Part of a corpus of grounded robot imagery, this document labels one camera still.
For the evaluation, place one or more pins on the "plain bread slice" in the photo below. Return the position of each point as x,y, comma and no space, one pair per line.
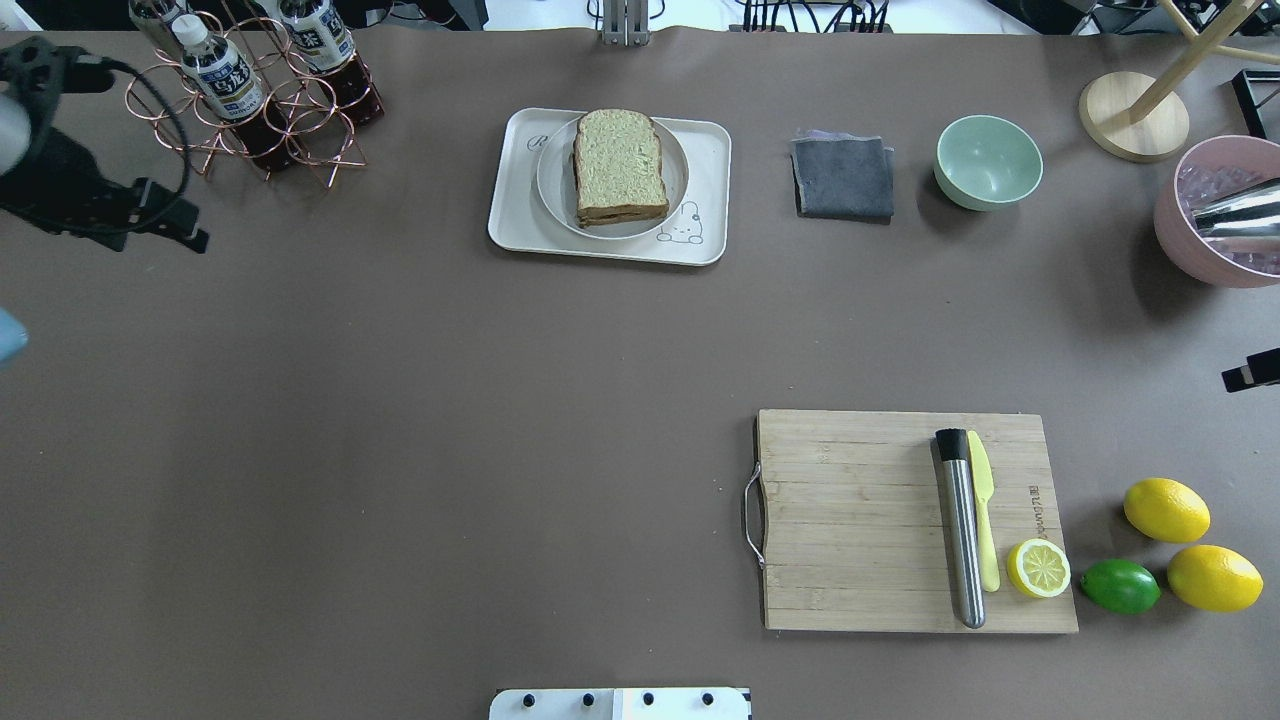
616,159

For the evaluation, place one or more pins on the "steel ice scoop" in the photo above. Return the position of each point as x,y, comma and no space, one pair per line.
1246,220

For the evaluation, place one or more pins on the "tea bottle two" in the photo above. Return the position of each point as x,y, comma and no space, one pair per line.
234,91

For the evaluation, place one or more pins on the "aluminium frame post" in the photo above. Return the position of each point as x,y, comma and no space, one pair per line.
624,23

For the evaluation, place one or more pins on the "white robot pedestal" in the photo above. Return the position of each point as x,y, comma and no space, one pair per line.
696,702

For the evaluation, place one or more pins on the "tea bottle one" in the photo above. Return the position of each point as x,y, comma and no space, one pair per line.
326,45

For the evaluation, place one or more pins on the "copper wire bottle rack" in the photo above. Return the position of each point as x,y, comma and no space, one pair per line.
284,87

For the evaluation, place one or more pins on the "mint green bowl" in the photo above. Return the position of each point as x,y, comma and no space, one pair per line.
985,163

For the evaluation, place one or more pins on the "yellow lemon far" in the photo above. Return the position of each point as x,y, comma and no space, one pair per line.
1214,578

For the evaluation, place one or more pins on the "wooden mug tree stand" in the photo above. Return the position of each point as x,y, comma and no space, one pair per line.
1139,118

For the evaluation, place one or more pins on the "yellow plastic knife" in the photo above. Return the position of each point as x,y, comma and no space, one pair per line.
983,481

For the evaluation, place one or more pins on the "cream rabbit tray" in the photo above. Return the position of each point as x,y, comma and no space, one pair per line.
695,236

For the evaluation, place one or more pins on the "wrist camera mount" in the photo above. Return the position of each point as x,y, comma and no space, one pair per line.
36,74
1259,370

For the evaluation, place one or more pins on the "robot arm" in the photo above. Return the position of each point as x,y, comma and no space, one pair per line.
20,133

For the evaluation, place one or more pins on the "grey folded cloth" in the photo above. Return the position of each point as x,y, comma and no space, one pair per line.
842,176

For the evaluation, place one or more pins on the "yellow lemon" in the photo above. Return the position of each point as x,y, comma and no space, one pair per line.
1166,510
1214,578

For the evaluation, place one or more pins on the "green lime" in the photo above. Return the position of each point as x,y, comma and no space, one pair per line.
1121,586

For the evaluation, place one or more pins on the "tea bottle three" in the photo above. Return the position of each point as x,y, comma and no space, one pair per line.
154,19

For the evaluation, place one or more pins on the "half lemon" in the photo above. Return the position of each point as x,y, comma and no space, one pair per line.
1038,568

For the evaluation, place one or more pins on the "yellow lemon near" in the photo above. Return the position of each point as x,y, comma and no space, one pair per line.
1166,510

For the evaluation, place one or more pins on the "bread slice with egg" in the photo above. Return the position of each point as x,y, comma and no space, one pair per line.
610,215

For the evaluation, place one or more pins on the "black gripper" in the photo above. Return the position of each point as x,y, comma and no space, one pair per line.
62,182

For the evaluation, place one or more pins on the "pink bowl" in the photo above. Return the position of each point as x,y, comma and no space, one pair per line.
1177,234

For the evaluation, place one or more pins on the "white round plate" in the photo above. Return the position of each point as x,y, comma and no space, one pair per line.
557,184

